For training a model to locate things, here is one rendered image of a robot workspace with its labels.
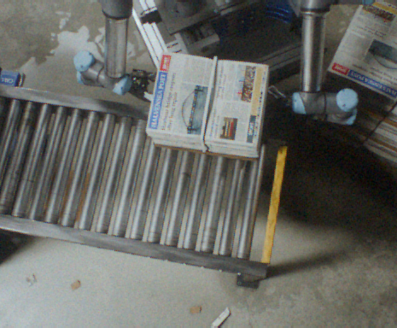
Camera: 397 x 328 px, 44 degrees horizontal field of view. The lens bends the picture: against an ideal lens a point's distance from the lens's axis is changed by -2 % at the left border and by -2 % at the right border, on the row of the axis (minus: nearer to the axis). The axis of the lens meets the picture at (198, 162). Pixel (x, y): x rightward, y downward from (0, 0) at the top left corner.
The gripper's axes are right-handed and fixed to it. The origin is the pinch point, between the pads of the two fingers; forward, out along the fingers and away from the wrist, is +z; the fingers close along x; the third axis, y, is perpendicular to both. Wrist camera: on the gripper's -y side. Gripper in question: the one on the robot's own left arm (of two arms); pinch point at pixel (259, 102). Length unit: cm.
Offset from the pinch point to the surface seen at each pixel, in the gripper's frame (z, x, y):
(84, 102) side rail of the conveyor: 66, 10, 0
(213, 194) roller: 11.1, 37.0, 0.0
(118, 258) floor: 58, 64, -80
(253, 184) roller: -2.6, 31.0, 0.1
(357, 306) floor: -64, 67, -79
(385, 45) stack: -45, -30, 2
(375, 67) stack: -41.3, -20.2, 2.3
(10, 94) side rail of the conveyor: 97, 11, 0
